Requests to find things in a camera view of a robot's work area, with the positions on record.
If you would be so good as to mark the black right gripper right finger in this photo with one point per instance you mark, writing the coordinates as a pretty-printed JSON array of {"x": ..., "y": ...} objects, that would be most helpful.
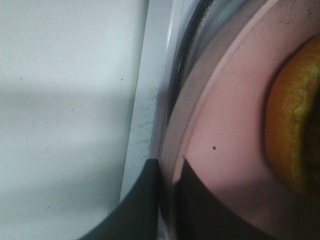
[{"x": 201, "y": 216}]

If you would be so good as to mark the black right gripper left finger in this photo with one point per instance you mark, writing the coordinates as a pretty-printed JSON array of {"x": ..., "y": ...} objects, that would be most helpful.
[{"x": 136, "y": 217}]

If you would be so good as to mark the pink round plate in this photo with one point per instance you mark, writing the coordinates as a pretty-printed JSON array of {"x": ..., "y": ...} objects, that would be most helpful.
[{"x": 226, "y": 146}]

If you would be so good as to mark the burger with lettuce and cheese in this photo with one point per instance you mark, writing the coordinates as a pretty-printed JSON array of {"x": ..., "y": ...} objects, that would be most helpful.
[{"x": 292, "y": 120}]

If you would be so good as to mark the white microwave oven body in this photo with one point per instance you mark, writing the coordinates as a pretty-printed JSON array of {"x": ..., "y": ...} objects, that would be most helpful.
[{"x": 169, "y": 28}]

